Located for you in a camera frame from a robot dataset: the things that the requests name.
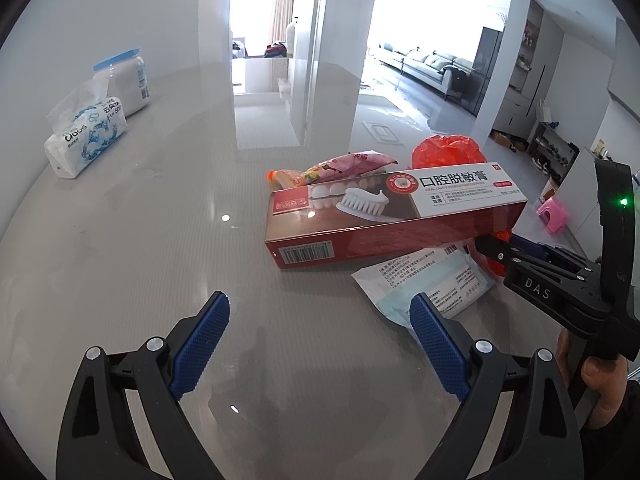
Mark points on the white blue tissue pack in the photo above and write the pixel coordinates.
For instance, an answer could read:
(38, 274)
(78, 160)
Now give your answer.
(85, 140)

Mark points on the cardboard boxes on floor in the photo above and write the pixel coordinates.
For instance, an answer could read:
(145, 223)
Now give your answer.
(507, 141)

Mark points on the person's right hand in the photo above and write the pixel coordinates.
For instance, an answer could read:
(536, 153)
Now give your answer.
(605, 390)

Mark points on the white jar with blue lid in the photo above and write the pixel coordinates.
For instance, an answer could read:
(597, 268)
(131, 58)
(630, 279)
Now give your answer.
(127, 80)

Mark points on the red toothpaste box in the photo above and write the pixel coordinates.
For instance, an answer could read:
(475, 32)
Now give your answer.
(350, 230)

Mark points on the pink snack packet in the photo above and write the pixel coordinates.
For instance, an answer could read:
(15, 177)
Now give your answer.
(350, 162)

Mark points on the wall shelf unit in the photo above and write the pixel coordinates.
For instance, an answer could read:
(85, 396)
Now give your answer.
(530, 45)

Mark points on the bed with clothes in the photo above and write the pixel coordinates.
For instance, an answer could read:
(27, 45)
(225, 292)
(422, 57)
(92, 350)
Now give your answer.
(272, 51)

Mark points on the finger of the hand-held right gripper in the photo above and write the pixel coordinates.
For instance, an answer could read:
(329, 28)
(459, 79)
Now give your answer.
(527, 245)
(492, 249)

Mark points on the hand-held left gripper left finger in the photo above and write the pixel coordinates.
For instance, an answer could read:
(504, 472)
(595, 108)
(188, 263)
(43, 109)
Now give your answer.
(200, 345)

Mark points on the packaged blue face mask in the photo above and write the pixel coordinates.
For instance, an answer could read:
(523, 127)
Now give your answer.
(425, 280)

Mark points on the beige curtain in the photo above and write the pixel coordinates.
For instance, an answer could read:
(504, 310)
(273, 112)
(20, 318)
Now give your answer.
(280, 5)

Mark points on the yellow tube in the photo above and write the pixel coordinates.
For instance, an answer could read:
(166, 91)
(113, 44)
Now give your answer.
(290, 177)

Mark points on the pink plastic stool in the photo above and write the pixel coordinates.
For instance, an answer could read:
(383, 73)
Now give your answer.
(552, 212)

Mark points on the grey sofa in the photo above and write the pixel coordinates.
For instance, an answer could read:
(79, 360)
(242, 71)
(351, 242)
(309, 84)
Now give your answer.
(430, 62)

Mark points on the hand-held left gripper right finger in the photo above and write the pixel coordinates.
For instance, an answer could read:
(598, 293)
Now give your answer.
(440, 345)

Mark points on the shoe rack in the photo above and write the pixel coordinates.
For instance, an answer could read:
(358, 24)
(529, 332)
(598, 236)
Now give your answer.
(552, 150)

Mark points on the dark refrigerator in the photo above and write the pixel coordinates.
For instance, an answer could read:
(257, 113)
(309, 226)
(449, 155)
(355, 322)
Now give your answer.
(487, 70)

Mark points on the white door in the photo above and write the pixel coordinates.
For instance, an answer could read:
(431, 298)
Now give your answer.
(310, 50)

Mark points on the red plastic bag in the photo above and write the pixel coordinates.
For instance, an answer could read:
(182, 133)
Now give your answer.
(445, 152)

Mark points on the white paper bag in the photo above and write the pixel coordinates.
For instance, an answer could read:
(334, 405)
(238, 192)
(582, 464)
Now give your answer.
(544, 112)

